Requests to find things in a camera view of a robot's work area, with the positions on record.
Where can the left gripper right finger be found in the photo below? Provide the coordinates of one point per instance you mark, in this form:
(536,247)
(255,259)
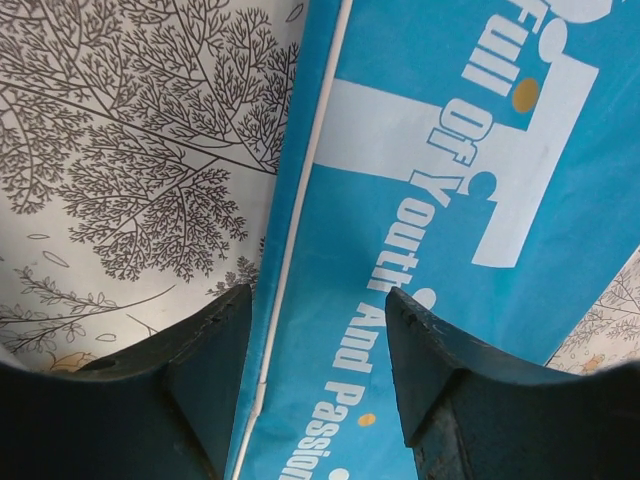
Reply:
(471,411)

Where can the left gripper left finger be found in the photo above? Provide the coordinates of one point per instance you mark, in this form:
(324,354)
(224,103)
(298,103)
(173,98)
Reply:
(163,408)

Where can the blue racket cover bag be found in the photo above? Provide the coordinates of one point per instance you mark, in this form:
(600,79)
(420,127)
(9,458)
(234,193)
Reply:
(482,156)

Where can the floral table mat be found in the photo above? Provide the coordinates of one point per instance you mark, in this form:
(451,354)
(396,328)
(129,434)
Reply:
(140,145)

